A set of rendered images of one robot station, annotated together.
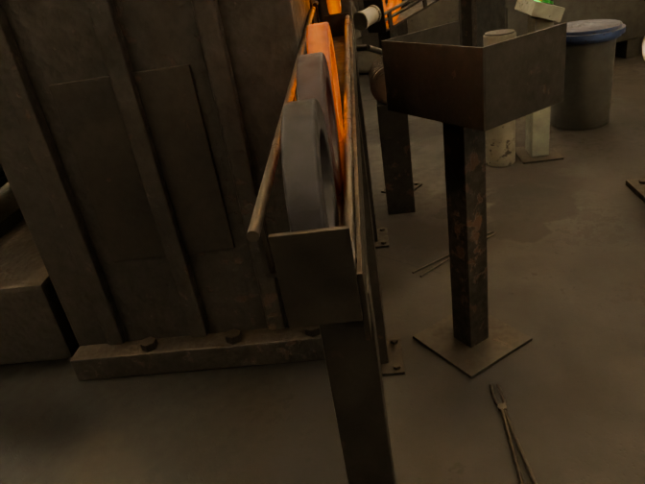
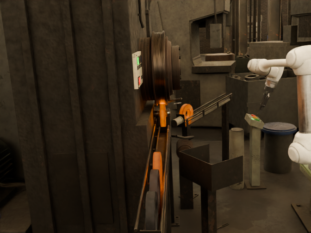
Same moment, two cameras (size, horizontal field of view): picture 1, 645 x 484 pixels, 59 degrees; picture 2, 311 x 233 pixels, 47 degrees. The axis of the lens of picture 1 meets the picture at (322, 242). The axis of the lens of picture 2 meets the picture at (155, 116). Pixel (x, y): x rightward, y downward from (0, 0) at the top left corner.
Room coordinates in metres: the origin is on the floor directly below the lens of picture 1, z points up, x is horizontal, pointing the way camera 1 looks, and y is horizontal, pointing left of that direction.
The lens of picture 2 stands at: (-0.65, 0.03, 1.33)
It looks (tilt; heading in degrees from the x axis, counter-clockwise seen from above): 13 degrees down; 357
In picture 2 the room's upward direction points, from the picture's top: 3 degrees counter-clockwise
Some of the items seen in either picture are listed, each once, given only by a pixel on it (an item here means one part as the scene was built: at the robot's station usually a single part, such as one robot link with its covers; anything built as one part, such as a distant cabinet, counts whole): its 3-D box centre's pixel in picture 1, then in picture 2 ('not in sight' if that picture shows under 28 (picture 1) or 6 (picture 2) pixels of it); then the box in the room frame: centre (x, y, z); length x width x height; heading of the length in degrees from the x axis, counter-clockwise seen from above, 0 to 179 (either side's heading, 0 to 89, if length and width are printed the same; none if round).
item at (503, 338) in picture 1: (473, 209); (211, 217); (1.08, -0.33, 0.36); 0.26 x 0.20 x 0.72; 28
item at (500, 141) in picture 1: (499, 100); (236, 158); (2.20, -0.79, 0.26); 0.12 x 0.12 x 0.52
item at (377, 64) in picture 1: (394, 136); (185, 173); (1.94, -0.31, 0.27); 0.22 x 0.13 x 0.53; 173
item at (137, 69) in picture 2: not in sight; (138, 69); (1.31, 0.01, 1.15); 0.26 x 0.02 x 0.18; 173
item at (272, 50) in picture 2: not in sight; (277, 73); (5.48, -2.46, 0.55); 1.10 x 0.53 x 1.10; 13
